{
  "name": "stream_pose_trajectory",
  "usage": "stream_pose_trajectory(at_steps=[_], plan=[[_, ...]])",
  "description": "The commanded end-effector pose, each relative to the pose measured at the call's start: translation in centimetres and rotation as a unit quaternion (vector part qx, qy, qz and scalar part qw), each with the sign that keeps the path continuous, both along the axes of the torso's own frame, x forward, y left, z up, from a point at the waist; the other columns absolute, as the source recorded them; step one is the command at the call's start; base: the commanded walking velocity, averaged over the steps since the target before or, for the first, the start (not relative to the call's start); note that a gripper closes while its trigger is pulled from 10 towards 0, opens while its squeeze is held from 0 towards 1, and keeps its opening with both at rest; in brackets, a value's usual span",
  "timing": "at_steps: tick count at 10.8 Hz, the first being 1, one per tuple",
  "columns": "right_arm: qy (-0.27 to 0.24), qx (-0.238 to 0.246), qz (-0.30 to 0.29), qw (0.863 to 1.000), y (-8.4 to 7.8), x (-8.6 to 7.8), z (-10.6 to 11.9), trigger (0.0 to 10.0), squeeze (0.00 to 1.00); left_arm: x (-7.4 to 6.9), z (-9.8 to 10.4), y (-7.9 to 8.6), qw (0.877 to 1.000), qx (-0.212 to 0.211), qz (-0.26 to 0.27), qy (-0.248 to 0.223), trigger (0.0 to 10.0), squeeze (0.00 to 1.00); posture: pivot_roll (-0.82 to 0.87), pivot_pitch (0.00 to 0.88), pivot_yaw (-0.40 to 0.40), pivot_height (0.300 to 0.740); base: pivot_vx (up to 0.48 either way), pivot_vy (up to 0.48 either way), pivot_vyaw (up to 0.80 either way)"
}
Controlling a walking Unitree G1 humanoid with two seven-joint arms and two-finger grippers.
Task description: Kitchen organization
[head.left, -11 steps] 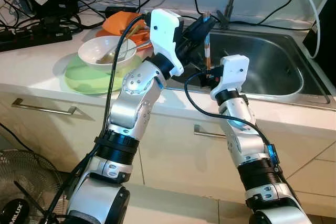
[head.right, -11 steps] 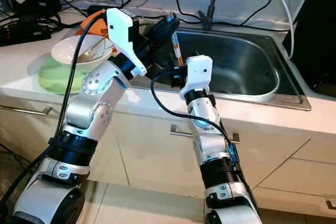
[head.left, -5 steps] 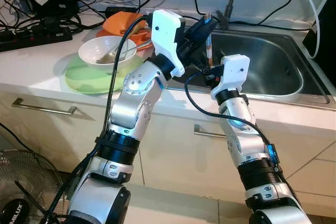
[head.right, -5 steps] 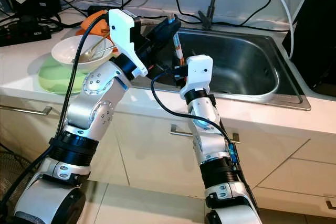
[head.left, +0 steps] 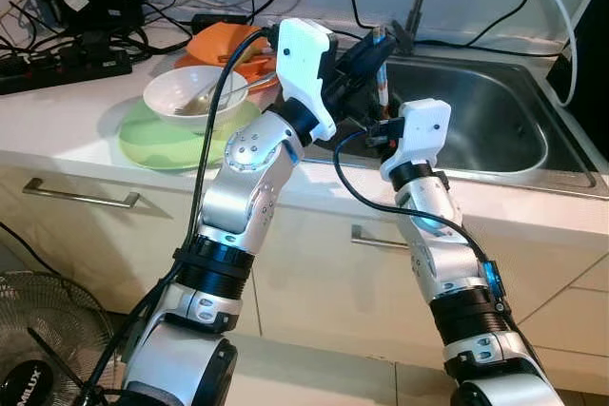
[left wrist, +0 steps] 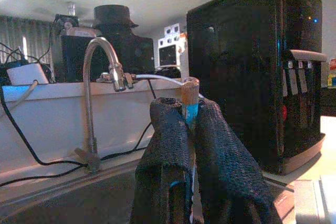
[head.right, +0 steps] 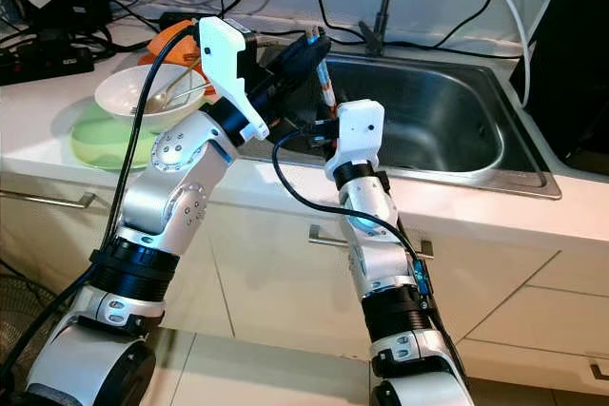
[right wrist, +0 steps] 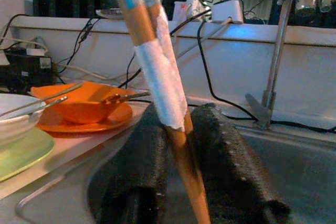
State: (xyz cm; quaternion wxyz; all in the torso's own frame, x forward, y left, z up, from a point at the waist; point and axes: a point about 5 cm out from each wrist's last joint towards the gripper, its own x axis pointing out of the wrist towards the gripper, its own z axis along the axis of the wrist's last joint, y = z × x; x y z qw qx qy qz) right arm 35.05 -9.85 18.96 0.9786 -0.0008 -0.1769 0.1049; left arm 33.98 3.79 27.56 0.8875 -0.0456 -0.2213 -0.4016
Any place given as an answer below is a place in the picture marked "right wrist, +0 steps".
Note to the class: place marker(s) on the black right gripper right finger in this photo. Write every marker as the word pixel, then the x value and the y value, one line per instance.
pixel 225 171

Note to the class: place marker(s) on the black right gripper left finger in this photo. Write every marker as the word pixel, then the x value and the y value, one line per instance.
pixel 139 161

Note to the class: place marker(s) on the white bowl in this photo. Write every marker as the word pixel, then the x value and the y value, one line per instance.
pixel 15 132

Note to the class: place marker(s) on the orange plate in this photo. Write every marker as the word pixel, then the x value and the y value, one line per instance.
pixel 115 122

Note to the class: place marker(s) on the steel cutlery piece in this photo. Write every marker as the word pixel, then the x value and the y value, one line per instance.
pixel 113 99

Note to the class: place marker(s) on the stainless steel sink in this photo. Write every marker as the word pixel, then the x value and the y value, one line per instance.
pixel 302 176

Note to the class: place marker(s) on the orange bowl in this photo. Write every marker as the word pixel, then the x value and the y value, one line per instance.
pixel 78 108

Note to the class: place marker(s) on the steel chopstick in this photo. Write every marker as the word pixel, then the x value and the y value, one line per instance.
pixel 65 91

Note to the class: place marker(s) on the light green plate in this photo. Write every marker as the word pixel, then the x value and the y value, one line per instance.
pixel 23 155

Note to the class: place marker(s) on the steel faucet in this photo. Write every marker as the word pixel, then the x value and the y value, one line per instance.
pixel 278 45

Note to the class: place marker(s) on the black charger box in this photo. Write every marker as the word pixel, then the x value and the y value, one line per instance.
pixel 15 77

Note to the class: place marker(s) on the white power adapter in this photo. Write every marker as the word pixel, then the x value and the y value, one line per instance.
pixel 227 11

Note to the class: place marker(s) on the white adapter with red mark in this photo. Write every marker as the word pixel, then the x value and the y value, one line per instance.
pixel 194 6

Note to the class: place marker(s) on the black slotted rack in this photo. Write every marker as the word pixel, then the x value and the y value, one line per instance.
pixel 60 3

